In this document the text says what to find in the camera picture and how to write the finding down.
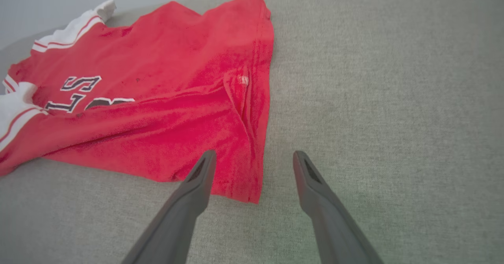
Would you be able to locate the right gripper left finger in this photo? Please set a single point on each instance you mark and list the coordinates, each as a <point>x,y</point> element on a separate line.
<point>181,216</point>

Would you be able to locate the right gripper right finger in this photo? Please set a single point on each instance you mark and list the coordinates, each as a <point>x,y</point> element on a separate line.
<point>330,220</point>

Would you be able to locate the red and white basketball jersey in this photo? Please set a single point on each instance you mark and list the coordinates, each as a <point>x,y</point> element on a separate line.
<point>157,98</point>

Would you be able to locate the grey fabric sofa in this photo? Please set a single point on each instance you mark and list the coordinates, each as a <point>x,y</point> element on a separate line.
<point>374,98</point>

